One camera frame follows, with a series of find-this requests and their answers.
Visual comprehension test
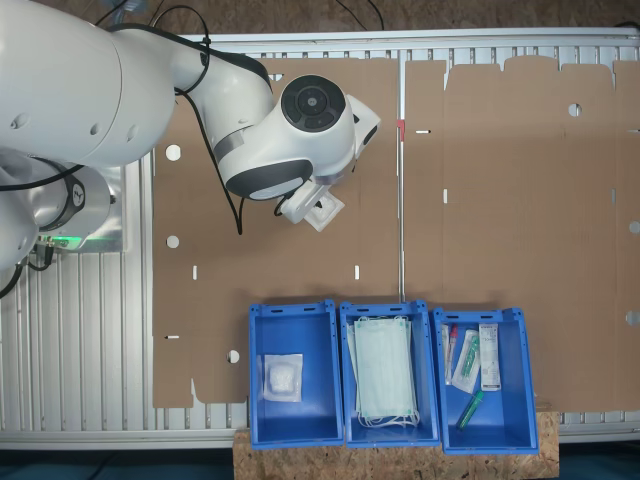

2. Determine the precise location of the cotton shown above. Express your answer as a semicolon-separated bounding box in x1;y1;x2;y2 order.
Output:
303;192;347;233
257;352;305;403

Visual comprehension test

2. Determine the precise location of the brown cardboard sheet with holes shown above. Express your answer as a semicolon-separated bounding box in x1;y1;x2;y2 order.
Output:
151;56;402;409

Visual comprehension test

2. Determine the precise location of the pale green surgical mask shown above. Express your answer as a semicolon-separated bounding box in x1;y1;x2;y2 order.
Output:
344;323;362;401
353;314;422;430

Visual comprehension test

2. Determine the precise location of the red capped tube packet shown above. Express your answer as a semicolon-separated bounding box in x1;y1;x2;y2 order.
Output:
441;323;461;387

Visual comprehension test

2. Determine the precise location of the blue plastic bin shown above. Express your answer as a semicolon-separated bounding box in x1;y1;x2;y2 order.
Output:
431;306;540;456
338;299;443;450
247;298;347;450

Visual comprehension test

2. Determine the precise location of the brown cardboard sheet notched edge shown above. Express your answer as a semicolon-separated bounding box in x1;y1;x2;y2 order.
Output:
403;54;640;414

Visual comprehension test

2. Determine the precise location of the clear packet with green parts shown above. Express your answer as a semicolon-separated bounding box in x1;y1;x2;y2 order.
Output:
451;328;483;394

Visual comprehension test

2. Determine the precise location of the white printed flat packet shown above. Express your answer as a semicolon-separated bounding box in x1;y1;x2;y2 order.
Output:
478;322;503;393

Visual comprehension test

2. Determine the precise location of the green capped tube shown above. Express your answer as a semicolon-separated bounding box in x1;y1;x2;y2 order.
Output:
456;390;487;432

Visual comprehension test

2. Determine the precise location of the grey blue floor object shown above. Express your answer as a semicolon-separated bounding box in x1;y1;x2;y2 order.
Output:
112;0;150;19

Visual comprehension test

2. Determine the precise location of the chipboard plank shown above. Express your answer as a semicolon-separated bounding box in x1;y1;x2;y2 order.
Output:
232;410;561;480

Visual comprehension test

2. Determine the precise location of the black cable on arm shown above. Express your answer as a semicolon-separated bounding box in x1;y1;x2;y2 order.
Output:
94;3;246;236

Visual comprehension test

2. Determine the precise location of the black looped floor cable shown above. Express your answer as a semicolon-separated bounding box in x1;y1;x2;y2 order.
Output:
333;0;386;30

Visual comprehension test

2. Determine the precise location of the black base connector cable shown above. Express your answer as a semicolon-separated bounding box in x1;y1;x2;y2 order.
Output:
27;238;57;272

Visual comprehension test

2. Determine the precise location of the black base power cable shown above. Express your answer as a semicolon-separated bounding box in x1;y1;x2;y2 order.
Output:
0;259;25;301

